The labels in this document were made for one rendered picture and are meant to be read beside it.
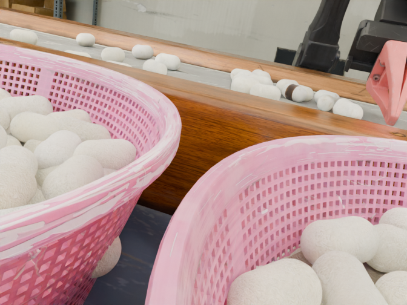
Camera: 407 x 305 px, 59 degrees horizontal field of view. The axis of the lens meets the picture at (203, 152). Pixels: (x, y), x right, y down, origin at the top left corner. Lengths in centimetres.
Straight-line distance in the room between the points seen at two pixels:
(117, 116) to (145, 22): 256
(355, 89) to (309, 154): 44
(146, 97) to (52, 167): 6
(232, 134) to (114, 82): 8
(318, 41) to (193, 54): 31
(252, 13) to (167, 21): 61
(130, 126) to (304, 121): 10
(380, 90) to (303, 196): 29
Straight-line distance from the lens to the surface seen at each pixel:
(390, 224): 19
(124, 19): 286
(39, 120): 22
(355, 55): 46
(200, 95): 24
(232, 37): 255
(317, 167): 17
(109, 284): 20
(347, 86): 60
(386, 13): 44
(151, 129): 18
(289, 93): 44
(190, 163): 24
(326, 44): 83
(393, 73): 40
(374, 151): 19
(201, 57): 62
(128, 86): 22
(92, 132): 21
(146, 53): 58
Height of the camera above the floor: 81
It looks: 20 degrees down
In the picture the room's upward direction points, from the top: 11 degrees clockwise
